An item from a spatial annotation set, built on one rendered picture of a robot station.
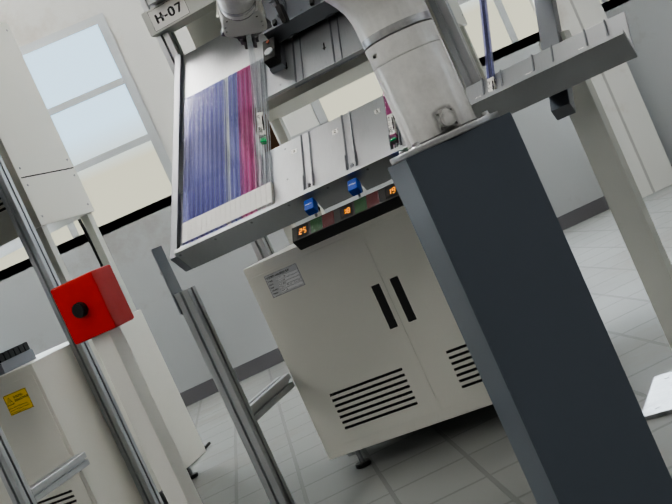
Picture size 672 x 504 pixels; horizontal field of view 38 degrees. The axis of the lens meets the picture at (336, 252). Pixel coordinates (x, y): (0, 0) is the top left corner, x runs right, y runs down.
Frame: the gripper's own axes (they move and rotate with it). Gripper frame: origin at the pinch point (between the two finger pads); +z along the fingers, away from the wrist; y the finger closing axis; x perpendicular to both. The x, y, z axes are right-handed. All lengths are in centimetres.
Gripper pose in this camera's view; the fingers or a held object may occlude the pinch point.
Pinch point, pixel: (249, 38)
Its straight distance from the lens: 233.8
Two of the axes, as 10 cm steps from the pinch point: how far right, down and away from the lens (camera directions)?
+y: -9.8, 1.8, 0.2
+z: 0.7, 2.8, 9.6
